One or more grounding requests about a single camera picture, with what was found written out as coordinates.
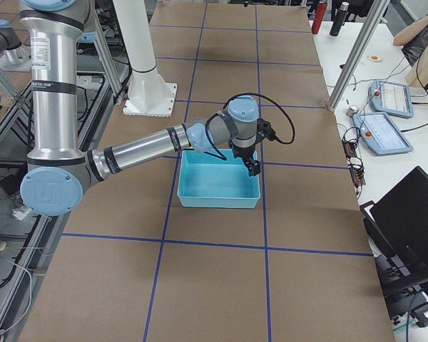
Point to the red water bottle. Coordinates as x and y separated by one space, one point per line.
320 9

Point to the upper teach pendant tablet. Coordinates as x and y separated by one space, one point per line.
393 98

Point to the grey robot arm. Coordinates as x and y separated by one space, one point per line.
59 171

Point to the light blue plastic bin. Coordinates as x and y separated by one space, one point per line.
209 182

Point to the person forearm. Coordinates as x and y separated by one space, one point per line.
408 33

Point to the lower teach pendant tablet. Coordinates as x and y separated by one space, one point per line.
380 134

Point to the teach pendant tablet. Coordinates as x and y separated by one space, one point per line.
393 98
380 134

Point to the black water bottle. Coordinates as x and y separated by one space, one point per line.
339 18

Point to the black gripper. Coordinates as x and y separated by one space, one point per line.
242 153

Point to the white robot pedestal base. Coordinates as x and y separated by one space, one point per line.
148 93

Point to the black laptop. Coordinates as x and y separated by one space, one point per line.
398 225

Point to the aluminium frame post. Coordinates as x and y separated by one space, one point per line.
368 28

